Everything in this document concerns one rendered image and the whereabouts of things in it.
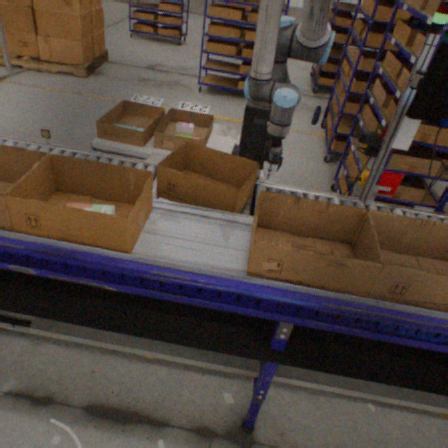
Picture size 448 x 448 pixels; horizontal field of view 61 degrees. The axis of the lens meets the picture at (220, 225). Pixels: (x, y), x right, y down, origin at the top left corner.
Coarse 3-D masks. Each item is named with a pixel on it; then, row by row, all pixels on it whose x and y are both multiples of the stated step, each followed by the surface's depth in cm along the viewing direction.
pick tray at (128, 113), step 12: (120, 108) 239; (132, 108) 243; (144, 108) 241; (156, 108) 239; (108, 120) 226; (120, 120) 237; (132, 120) 239; (144, 120) 241; (156, 120) 225; (108, 132) 213; (120, 132) 211; (132, 132) 210; (144, 132) 210; (132, 144) 214; (144, 144) 215
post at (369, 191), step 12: (432, 36) 149; (432, 48) 152; (420, 60) 155; (408, 84) 162; (408, 96) 165; (396, 108) 171; (396, 120) 170; (396, 132) 174; (384, 144) 178; (384, 156) 182; (372, 168) 188; (372, 180) 190; (360, 192) 199; (372, 192) 198
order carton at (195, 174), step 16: (192, 144) 190; (176, 160) 186; (192, 160) 195; (208, 160) 191; (224, 160) 188; (240, 160) 184; (160, 176) 171; (176, 176) 167; (192, 176) 164; (208, 176) 196; (224, 176) 192; (240, 176) 189; (256, 176) 184; (160, 192) 176; (176, 192) 172; (192, 192) 169; (208, 192) 165; (224, 192) 162; (240, 192) 163; (208, 208) 170; (224, 208) 167; (240, 208) 174
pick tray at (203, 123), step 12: (168, 120) 239; (180, 120) 243; (192, 120) 242; (204, 120) 241; (156, 132) 210; (168, 132) 232; (180, 132) 234; (204, 132) 238; (156, 144) 214; (168, 144) 213; (204, 144) 214
